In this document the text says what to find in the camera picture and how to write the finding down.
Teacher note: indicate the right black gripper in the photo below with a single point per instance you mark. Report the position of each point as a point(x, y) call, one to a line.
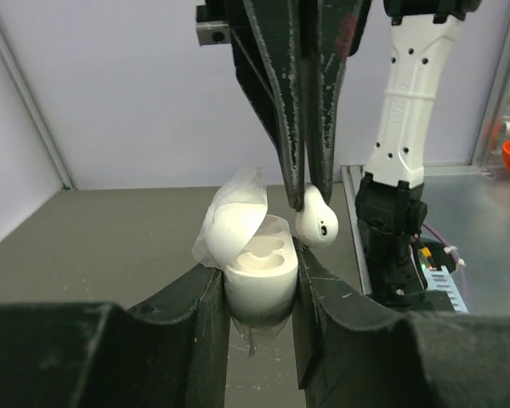
point(266, 38)

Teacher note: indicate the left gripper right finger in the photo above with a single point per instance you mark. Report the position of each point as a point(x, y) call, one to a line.
point(353, 352)

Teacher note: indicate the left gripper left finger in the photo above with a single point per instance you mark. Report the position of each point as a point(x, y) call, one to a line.
point(171, 350)

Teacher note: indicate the white earbud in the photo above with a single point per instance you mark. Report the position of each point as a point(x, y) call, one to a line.
point(317, 225)

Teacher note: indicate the white oval case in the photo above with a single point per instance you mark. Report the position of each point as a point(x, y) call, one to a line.
point(255, 251)

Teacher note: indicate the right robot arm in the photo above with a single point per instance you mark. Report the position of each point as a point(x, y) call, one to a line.
point(389, 201)

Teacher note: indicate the grey cable duct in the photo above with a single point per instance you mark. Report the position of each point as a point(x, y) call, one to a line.
point(441, 280)

